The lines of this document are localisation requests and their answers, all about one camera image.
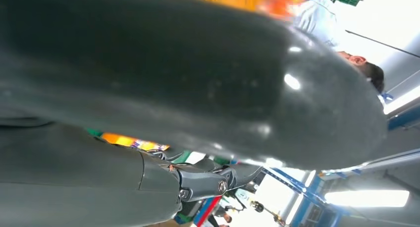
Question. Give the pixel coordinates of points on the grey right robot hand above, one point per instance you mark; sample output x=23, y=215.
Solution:
x=164, y=71

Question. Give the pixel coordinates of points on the person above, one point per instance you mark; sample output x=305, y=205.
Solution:
x=315, y=18

